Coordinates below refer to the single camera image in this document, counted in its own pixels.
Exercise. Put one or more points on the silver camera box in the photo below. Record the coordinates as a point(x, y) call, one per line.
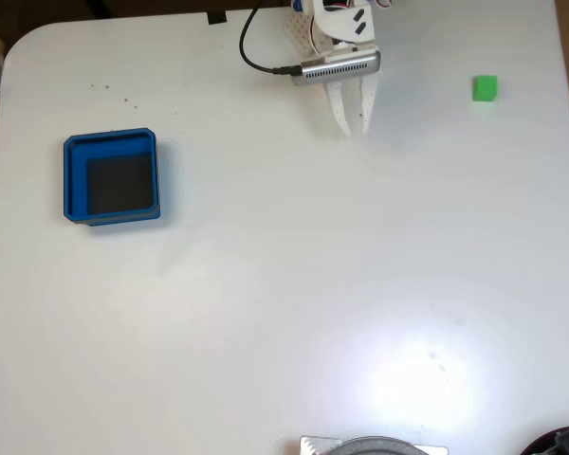
point(336, 70)

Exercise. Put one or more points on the green cube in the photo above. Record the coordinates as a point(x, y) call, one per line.
point(484, 87)

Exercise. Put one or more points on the silver metal plate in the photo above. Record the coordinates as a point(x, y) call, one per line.
point(313, 446)

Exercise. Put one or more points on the grey round disc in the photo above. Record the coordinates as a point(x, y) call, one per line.
point(374, 448)

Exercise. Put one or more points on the black tape piece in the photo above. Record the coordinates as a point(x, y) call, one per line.
point(216, 18)

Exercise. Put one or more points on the blue box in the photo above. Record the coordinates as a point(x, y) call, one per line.
point(76, 180)

